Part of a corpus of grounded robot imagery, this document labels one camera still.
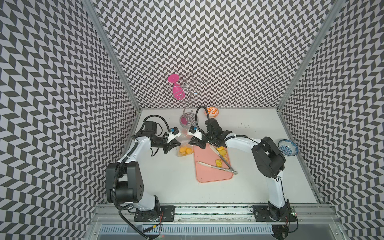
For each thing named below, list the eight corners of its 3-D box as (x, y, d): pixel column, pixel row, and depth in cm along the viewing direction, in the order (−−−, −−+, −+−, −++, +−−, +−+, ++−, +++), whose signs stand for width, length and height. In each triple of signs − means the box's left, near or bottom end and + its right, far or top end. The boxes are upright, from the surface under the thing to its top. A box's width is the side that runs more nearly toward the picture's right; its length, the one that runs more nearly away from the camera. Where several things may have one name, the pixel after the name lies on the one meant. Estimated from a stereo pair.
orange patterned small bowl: (204, 118, 115) (204, 114, 112) (204, 110, 120) (204, 106, 117) (219, 118, 115) (219, 114, 112) (218, 110, 120) (218, 106, 117)
